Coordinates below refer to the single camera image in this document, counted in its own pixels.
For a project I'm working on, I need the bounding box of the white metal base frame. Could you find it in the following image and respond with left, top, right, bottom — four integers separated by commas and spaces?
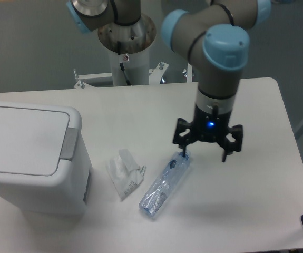
73, 61, 196, 89

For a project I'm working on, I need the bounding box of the clear plastic water bottle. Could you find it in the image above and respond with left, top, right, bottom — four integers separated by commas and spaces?
139, 151, 191, 218

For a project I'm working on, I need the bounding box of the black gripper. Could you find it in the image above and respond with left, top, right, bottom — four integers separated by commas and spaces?
172, 106, 243, 162

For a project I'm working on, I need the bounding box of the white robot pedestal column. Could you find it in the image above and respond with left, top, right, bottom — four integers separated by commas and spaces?
97, 13, 157, 86

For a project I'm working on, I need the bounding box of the crumpled white plastic wrapper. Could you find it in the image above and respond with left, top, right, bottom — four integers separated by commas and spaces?
106, 149, 146, 201

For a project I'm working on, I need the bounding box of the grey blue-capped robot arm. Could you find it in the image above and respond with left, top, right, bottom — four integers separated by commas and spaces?
66, 1, 271, 155

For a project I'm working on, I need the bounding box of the white push-lid trash can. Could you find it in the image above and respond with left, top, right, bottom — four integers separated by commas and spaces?
0, 101, 92, 215

